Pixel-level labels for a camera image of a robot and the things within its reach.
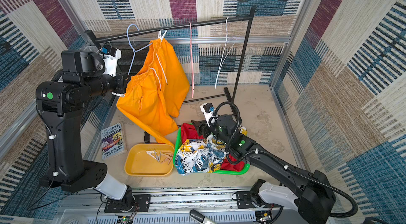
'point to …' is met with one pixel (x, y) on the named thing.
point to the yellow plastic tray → (139, 163)
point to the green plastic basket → (184, 170)
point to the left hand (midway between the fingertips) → (129, 76)
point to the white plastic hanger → (228, 47)
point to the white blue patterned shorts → (200, 156)
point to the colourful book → (112, 141)
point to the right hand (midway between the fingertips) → (200, 118)
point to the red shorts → (188, 132)
